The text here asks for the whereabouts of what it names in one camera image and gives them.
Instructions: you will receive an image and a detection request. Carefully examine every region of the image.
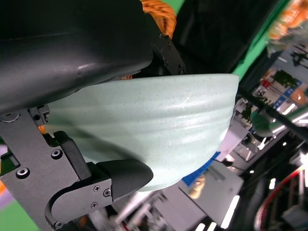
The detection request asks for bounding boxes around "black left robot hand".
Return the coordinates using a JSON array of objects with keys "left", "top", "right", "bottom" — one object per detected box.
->
[{"left": 0, "top": 0, "right": 187, "bottom": 231}]

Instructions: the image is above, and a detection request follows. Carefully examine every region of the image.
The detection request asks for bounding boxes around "pale green bowl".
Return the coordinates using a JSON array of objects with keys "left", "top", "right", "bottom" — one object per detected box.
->
[{"left": 43, "top": 73, "right": 239, "bottom": 193}]

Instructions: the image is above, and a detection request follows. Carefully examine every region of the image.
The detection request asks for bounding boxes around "orange wicker basket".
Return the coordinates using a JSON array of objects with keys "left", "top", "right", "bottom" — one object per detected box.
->
[{"left": 38, "top": 0, "right": 178, "bottom": 134}]

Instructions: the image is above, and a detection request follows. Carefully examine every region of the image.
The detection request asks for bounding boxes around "lavender plate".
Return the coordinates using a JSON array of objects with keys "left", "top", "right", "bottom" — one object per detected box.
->
[{"left": 0, "top": 144, "right": 16, "bottom": 211}]

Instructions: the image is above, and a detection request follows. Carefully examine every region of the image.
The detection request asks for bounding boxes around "black backdrop cloth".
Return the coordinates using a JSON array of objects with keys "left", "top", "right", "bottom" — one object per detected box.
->
[{"left": 172, "top": 0, "right": 286, "bottom": 76}]

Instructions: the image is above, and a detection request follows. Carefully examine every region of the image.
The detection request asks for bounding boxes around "green tablecloth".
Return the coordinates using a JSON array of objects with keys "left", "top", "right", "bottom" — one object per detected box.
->
[{"left": 0, "top": 134, "right": 43, "bottom": 231}]

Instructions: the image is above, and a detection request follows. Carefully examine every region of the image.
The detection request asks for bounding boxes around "blue plastic bin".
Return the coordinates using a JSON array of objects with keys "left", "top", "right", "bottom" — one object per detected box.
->
[{"left": 181, "top": 151, "right": 220, "bottom": 186}]

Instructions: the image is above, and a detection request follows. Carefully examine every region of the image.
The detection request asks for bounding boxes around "green cloth strip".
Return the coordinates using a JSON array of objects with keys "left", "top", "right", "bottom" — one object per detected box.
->
[{"left": 230, "top": 23, "right": 276, "bottom": 76}]

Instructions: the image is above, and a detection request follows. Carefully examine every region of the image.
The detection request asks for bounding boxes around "black pole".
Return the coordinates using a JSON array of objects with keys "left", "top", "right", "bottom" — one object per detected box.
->
[{"left": 237, "top": 88, "right": 308, "bottom": 141}]

